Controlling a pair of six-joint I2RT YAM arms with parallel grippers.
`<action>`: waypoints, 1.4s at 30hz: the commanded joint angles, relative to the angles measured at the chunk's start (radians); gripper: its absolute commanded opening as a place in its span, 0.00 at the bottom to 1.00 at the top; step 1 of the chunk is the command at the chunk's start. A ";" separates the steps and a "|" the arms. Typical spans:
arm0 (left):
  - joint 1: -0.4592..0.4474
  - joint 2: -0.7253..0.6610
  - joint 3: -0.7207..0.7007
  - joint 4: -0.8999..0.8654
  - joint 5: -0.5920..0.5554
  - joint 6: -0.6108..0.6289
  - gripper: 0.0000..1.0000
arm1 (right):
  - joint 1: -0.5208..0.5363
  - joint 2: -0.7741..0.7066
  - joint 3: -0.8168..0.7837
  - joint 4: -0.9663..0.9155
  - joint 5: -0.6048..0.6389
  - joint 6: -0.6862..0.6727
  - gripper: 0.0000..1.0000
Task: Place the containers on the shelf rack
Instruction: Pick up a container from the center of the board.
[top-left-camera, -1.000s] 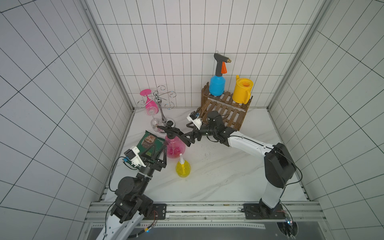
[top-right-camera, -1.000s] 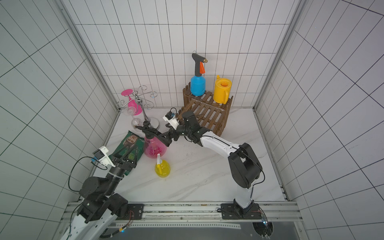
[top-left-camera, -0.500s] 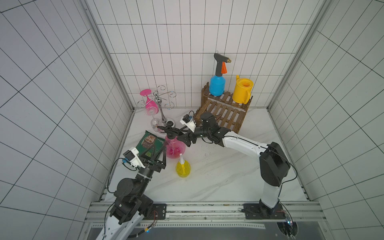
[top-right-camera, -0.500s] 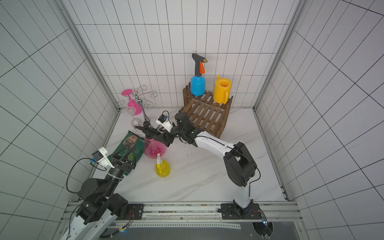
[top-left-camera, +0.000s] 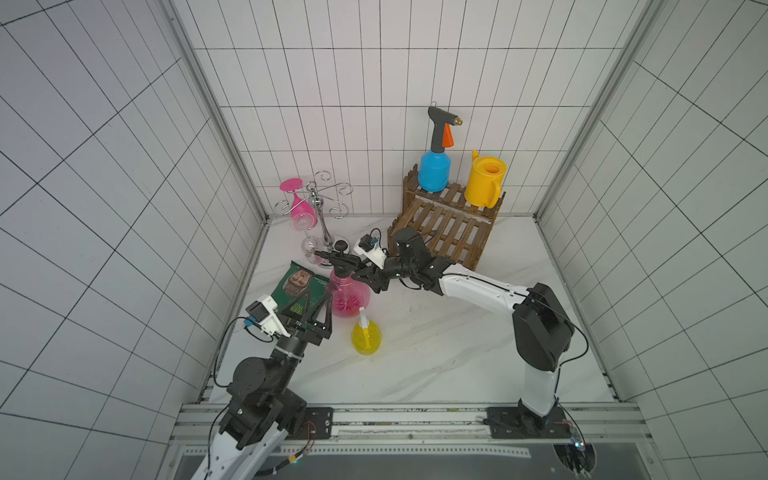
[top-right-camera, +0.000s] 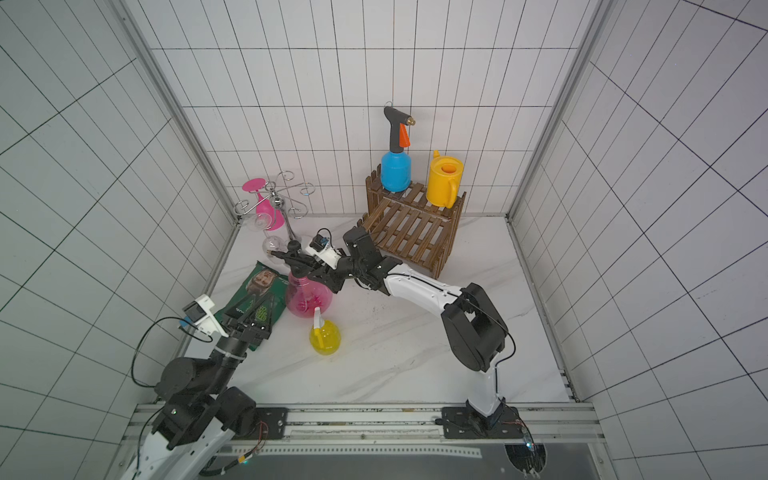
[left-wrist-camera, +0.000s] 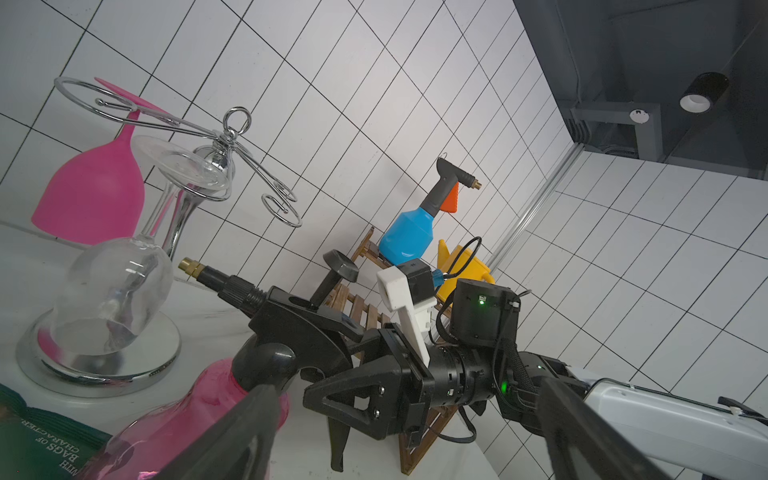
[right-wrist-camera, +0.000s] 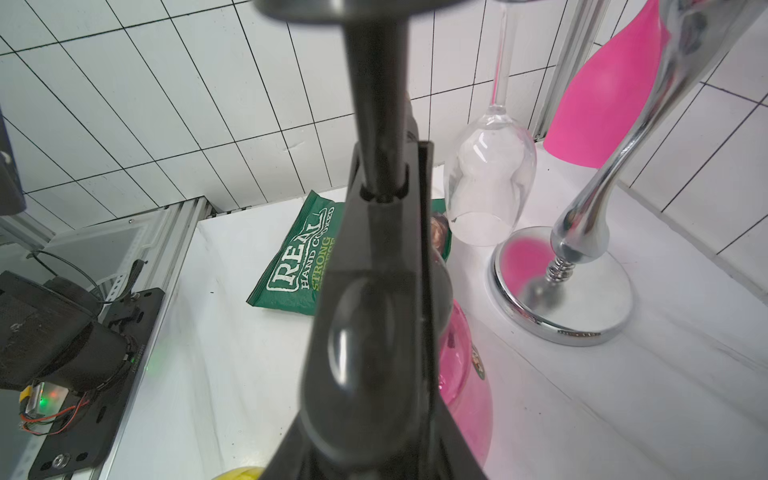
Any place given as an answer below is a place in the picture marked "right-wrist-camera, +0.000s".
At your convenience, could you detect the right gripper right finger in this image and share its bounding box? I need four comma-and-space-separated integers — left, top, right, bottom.
432, 397, 486, 480

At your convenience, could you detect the clear wine glass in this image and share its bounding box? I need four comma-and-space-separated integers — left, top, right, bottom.
444, 1, 537, 247

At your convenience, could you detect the pink wine glass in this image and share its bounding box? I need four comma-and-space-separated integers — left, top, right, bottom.
543, 0, 669, 169

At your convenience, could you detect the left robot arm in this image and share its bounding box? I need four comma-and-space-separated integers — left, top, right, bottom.
1, 270, 136, 392

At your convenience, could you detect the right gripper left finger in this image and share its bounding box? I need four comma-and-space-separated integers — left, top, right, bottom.
260, 416, 324, 480

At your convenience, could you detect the pink pump sprayer bottle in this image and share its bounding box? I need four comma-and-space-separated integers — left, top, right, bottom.
254, 0, 494, 480

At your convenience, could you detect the green chips bag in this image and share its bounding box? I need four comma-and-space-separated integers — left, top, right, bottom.
247, 191, 452, 316

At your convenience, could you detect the aluminium mounting rail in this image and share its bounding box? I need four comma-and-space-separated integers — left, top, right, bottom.
1, 197, 211, 479

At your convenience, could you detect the chrome wine glass rack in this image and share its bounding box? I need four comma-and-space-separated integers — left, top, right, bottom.
489, 1, 767, 346

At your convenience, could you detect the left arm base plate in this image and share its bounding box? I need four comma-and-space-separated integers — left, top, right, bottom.
27, 288, 165, 479

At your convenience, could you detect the small yellow spray bottle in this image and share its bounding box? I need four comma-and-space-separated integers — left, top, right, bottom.
213, 466, 264, 480

